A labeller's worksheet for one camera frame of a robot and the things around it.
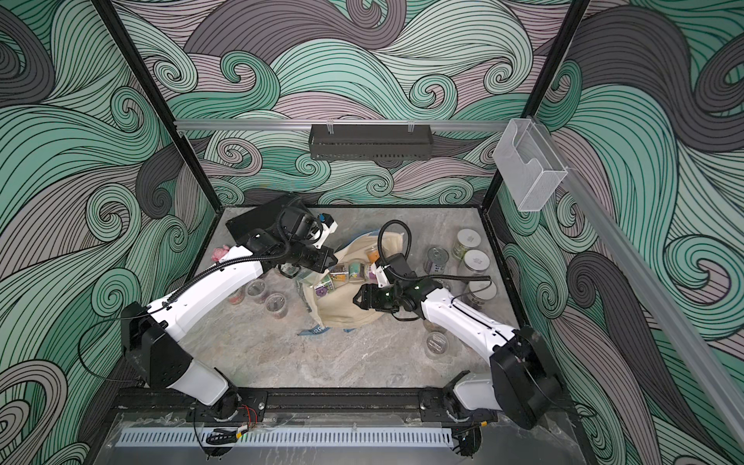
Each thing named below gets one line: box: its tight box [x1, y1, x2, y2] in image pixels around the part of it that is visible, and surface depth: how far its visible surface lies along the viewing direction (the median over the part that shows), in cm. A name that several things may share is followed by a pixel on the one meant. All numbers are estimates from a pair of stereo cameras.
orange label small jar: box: [365, 246, 381, 264], surface depth 100 cm
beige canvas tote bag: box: [302, 230, 403, 330], surface depth 83 cm
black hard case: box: [225, 193, 300, 245], surface depth 112 cm
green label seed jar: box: [452, 228, 482, 260], surface depth 100 cm
